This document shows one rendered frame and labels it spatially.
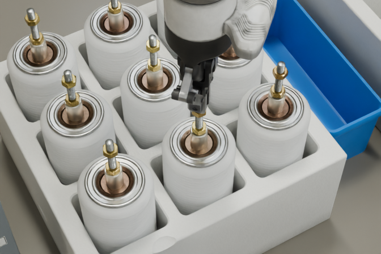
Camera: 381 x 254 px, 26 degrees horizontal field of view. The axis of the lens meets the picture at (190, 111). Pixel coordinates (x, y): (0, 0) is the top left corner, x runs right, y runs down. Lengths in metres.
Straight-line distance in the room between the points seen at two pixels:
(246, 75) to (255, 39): 0.32
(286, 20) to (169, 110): 0.41
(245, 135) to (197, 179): 0.10
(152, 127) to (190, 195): 0.11
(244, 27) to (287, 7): 0.60
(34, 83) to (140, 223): 0.25
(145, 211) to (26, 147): 0.22
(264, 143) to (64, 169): 0.27
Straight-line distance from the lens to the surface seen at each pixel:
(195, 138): 1.03
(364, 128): 1.30
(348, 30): 1.36
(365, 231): 1.31
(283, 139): 1.08
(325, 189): 1.20
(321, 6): 1.40
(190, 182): 1.05
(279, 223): 1.20
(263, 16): 0.84
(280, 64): 1.03
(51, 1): 1.58
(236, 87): 1.15
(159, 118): 1.11
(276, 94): 1.06
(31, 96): 1.17
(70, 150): 1.08
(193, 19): 0.82
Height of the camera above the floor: 1.13
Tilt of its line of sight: 54 degrees down
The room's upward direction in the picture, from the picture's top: straight up
